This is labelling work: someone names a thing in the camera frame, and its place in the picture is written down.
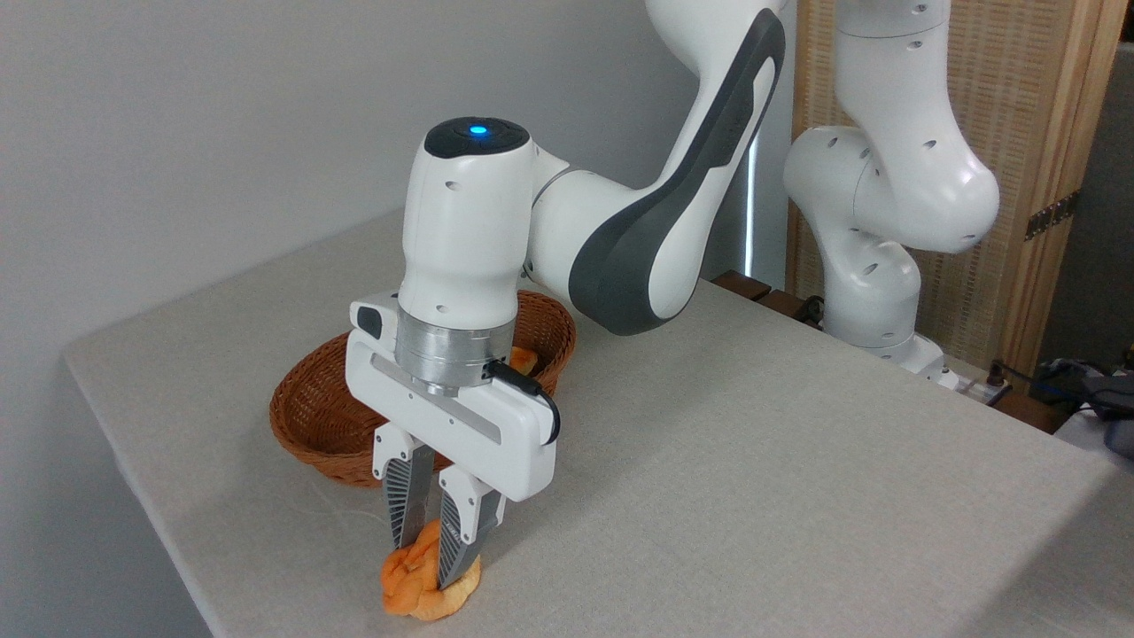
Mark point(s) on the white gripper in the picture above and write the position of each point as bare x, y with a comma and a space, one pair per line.
514, 452

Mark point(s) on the round orange bread bun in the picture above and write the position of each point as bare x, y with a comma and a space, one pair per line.
416, 585

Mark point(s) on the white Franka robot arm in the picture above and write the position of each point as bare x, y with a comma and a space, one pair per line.
469, 230

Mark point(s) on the brown wicker oval basket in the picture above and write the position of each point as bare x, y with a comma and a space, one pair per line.
310, 416

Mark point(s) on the long braided bread loaf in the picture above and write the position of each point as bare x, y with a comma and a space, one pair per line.
524, 361

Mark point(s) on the silver metal wrist flange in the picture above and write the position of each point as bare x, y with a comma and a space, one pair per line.
443, 354

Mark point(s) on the grey linen tablecloth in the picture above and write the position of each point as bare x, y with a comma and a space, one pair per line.
753, 487

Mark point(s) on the metal screen hinge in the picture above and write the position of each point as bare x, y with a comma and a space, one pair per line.
1052, 215

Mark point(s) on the dark blue grey bundle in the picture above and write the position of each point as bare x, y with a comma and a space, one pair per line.
1112, 399

